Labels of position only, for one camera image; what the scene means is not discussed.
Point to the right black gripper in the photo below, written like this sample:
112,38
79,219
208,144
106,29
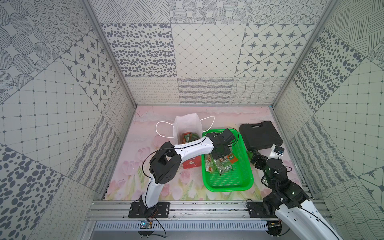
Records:
263,159

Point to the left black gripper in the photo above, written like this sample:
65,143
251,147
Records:
221,151

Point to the red green condiment packet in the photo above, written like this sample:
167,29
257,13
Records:
189,137

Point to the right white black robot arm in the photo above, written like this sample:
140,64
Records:
288,201

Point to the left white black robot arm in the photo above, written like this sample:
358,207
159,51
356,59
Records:
165,162

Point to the green red sauce packet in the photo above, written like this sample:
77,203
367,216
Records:
210,166

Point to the green plastic basket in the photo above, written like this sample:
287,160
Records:
240,178

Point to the black plastic tool case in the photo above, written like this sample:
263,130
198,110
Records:
260,136

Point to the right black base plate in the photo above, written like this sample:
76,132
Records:
261,210

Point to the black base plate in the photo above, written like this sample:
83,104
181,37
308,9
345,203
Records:
139,210
261,210

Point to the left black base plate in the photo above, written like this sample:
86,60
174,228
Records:
139,210

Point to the aluminium mounting rail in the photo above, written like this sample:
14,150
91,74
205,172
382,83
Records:
179,210

